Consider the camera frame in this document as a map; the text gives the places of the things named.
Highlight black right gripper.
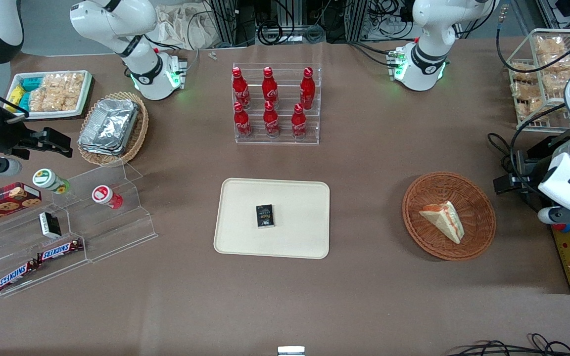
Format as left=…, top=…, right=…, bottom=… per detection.
left=0, top=111, right=74, bottom=166

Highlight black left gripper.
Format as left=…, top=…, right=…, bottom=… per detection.
left=493, top=133, right=570, bottom=201

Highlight white rectangular snack tray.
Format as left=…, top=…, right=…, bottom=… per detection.
left=5, top=70, right=93, bottom=121

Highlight round brown wicker basket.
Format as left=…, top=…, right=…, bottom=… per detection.
left=402, top=172, right=497, bottom=262

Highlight triangular wrapped sandwich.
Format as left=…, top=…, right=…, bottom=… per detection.
left=419, top=200, right=465, bottom=245

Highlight oval light wicker basket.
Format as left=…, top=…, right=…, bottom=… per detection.
left=77, top=91, right=149, bottom=167

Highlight beige plastic tray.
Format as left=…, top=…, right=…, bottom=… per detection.
left=214, top=178, right=331, bottom=260

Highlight green sunflower yoghurt bottle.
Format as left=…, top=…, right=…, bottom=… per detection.
left=33, top=168, right=71, bottom=194

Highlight clear rice cracker bag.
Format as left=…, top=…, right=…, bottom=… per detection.
left=63, top=73, right=86, bottom=111
left=43, top=73, right=66, bottom=112
left=29, top=88, right=48, bottom=112

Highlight stack of foil trays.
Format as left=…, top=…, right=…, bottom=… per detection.
left=78, top=98, right=140, bottom=157

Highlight yellow snack packet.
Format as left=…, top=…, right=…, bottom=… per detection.
left=7, top=85, right=26, bottom=112

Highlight red strawberry yoghurt bottle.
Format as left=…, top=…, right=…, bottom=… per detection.
left=92, top=185, right=123, bottom=210

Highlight red tartan cookie box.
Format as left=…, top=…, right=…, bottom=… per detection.
left=0, top=182, right=42, bottom=229

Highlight small black carton box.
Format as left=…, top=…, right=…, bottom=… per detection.
left=39, top=212, right=62, bottom=239
left=256, top=204, right=275, bottom=229

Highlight clear cracker snack bag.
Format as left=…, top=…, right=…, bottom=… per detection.
left=510, top=82, right=543, bottom=103
left=540, top=74, right=570, bottom=97
left=542, top=53, right=570, bottom=76
left=534, top=36, right=567, bottom=56

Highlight brown Snickers bar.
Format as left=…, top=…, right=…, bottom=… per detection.
left=37, top=238, right=84, bottom=263
left=0, top=261, right=39, bottom=292

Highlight clear acrylic stepped shelf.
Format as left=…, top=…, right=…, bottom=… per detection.
left=0, top=159, right=158, bottom=298

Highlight beige cloth bag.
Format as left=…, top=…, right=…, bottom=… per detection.
left=152, top=4, right=216, bottom=50

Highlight red cola bottle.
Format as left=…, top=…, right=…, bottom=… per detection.
left=300, top=67, right=316, bottom=110
left=234, top=102, right=253, bottom=139
left=262, top=67, right=279, bottom=109
left=263, top=101, right=281, bottom=138
left=232, top=67, right=251, bottom=109
left=291, top=103, right=308, bottom=140

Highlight clear acrylic bottle rack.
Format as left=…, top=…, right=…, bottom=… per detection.
left=232, top=62, right=321, bottom=146

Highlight black gripper cable bundle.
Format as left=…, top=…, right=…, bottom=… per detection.
left=487, top=105, right=568, bottom=199

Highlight white wire basket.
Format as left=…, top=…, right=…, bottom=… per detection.
left=506, top=28, right=570, bottom=133

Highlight black overhead arm cable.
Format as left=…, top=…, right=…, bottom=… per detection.
left=495, top=0, right=570, bottom=75

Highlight black right base cables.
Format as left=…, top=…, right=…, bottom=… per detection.
left=142, top=34, right=200, bottom=76

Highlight black base cables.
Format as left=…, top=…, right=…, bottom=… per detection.
left=142, top=34, right=200, bottom=76
left=348, top=41, right=400, bottom=68

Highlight black table edge cables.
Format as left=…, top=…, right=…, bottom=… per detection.
left=446, top=334, right=570, bottom=356

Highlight black left base cables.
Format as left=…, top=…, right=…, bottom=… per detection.
left=348, top=41, right=400, bottom=68

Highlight aluminium profile frame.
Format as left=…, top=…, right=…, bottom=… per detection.
left=346, top=0, right=371, bottom=43
left=206, top=0, right=257, bottom=48

